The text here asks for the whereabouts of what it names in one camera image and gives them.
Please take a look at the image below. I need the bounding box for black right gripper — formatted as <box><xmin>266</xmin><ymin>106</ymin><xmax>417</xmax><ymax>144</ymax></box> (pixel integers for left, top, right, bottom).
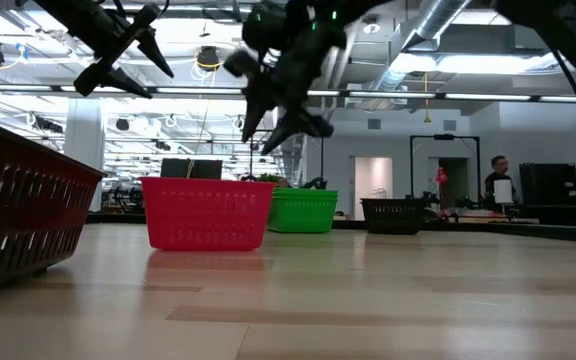
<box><xmin>222</xmin><ymin>0</ymin><xmax>349</xmax><ymax>157</ymax></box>

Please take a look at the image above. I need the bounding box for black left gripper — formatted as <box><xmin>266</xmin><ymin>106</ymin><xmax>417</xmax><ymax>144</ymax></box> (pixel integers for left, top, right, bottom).
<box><xmin>32</xmin><ymin>0</ymin><xmax>176</xmax><ymax>100</ymax></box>

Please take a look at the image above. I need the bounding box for green plastic slotted basket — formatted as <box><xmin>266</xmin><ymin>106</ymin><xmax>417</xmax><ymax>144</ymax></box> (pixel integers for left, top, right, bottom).
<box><xmin>271</xmin><ymin>187</ymin><xmax>340</xmax><ymax>197</ymax></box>
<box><xmin>267</xmin><ymin>192</ymin><xmax>339</xmax><ymax>235</ymax></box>

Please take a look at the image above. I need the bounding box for black monitor behind baskets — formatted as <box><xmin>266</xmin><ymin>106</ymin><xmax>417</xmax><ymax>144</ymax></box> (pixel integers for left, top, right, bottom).
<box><xmin>159</xmin><ymin>157</ymin><xmax>224</xmax><ymax>180</ymax></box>

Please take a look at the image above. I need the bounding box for white building pillar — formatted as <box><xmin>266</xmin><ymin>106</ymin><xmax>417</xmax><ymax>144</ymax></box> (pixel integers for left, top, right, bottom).
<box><xmin>64</xmin><ymin>97</ymin><xmax>106</xmax><ymax>213</ymax></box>

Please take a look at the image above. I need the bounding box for black overhead light bar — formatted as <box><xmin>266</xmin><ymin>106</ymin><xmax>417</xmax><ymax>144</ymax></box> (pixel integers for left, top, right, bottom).
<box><xmin>0</xmin><ymin>82</ymin><xmax>576</xmax><ymax>105</ymax></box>

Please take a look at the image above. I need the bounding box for red plastic slotted basket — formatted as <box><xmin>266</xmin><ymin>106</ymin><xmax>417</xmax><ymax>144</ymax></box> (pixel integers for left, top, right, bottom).
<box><xmin>139</xmin><ymin>176</ymin><xmax>276</xmax><ymax>252</ymax></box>
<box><xmin>0</xmin><ymin>113</ymin><xmax>108</xmax><ymax>301</ymax></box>

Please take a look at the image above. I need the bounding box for black plastic slotted basket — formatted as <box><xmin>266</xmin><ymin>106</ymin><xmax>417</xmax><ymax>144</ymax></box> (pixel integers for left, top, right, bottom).
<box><xmin>359</xmin><ymin>197</ymin><xmax>427</xmax><ymax>236</ymax></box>

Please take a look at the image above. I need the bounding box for person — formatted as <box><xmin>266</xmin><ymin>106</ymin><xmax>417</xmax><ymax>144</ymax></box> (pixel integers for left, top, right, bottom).
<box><xmin>483</xmin><ymin>154</ymin><xmax>518</xmax><ymax>207</ymax></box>

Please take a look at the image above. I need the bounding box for large black monitor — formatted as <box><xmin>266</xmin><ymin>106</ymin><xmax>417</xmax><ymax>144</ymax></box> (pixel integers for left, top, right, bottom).
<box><xmin>518</xmin><ymin>162</ymin><xmax>576</xmax><ymax>207</ymax></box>

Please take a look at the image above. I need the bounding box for black metal frame stand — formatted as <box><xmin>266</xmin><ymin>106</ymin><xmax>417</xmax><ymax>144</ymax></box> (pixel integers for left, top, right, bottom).
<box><xmin>409</xmin><ymin>133</ymin><xmax>482</xmax><ymax>202</ymax></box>

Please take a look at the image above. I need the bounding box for silver ventilation duct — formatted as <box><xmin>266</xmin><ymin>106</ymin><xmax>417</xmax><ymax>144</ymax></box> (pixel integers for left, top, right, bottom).
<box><xmin>362</xmin><ymin>0</ymin><xmax>472</xmax><ymax>109</ymax></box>

